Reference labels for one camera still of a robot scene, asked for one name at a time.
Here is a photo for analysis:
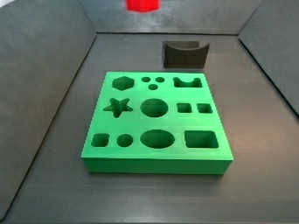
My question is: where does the red hexagon object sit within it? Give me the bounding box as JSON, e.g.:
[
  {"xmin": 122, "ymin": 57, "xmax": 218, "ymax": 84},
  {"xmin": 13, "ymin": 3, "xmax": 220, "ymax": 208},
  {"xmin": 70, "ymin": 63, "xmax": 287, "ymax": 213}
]
[{"xmin": 125, "ymin": 0, "xmax": 160, "ymax": 12}]

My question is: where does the green shape sorter block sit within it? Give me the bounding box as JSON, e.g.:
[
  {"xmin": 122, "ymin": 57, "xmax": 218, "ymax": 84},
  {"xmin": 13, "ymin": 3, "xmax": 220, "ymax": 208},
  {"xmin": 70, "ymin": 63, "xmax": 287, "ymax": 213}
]
[{"xmin": 80, "ymin": 72, "xmax": 233, "ymax": 174}]

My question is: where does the dark grey curved holder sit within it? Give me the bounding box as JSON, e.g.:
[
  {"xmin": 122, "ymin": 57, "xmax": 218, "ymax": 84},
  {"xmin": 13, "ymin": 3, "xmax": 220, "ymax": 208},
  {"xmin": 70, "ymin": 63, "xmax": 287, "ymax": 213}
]
[{"xmin": 162, "ymin": 41, "xmax": 210, "ymax": 68}]

